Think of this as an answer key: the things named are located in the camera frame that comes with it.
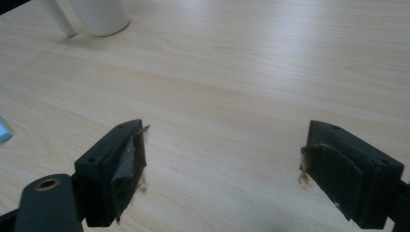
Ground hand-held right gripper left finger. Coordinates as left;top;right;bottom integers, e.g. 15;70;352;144
73;118;151;228

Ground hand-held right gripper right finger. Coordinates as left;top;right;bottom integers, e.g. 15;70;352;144
300;120;405;230

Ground light blue flat object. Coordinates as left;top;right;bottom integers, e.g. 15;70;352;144
0;114;15;145

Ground white cylindrical cup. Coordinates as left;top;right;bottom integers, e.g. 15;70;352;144
68;0;132;38

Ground white stick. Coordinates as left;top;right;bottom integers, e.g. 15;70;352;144
38;0;77;38

